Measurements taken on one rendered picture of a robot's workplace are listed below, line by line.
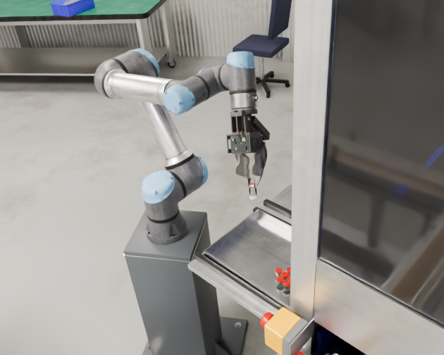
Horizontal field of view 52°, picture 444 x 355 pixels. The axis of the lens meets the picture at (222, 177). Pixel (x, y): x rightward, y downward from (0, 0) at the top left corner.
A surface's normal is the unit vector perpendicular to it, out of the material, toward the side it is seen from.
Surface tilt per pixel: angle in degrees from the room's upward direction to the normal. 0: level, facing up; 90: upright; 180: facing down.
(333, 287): 90
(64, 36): 90
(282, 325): 0
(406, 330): 90
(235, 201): 0
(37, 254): 0
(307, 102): 90
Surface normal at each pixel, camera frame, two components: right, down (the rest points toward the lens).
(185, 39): -0.21, 0.58
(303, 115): -0.69, 0.46
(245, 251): -0.07, -0.81
